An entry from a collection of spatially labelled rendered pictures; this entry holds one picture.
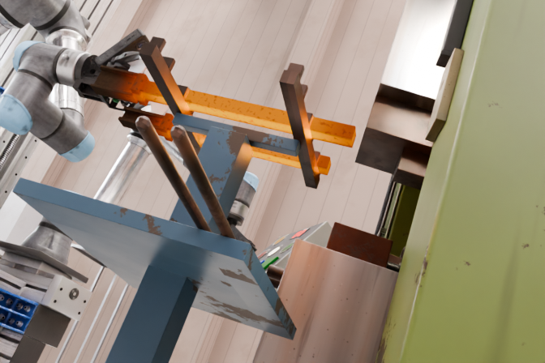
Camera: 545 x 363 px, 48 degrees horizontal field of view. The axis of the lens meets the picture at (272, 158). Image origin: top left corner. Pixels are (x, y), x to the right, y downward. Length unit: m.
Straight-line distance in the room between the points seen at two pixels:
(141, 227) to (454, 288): 0.45
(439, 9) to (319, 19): 5.41
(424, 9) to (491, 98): 0.59
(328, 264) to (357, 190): 4.55
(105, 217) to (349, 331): 0.57
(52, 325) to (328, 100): 4.90
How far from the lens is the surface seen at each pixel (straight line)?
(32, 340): 1.88
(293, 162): 1.04
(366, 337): 1.13
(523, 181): 0.99
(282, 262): 1.77
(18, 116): 1.25
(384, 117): 1.45
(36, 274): 1.93
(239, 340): 5.56
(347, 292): 1.14
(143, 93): 1.03
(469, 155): 0.98
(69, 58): 1.26
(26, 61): 1.30
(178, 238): 0.67
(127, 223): 0.69
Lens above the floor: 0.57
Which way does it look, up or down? 24 degrees up
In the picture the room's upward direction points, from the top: 21 degrees clockwise
